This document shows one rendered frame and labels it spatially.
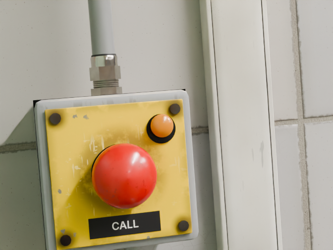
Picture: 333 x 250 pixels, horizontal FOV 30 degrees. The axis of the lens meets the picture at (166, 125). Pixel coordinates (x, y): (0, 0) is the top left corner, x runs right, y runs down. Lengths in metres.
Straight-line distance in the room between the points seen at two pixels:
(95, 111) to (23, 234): 0.12
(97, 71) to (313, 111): 0.19
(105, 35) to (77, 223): 0.13
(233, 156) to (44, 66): 0.15
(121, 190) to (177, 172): 0.05
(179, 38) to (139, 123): 0.11
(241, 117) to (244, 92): 0.02
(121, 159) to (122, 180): 0.01
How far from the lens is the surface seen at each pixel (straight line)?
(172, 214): 0.41
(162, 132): 0.39
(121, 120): 0.39
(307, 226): 0.52
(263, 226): 0.49
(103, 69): 0.42
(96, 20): 0.43
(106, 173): 0.37
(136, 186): 0.37
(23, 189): 0.47
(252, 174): 0.48
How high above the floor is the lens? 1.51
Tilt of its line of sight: 3 degrees down
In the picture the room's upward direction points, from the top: 4 degrees counter-clockwise
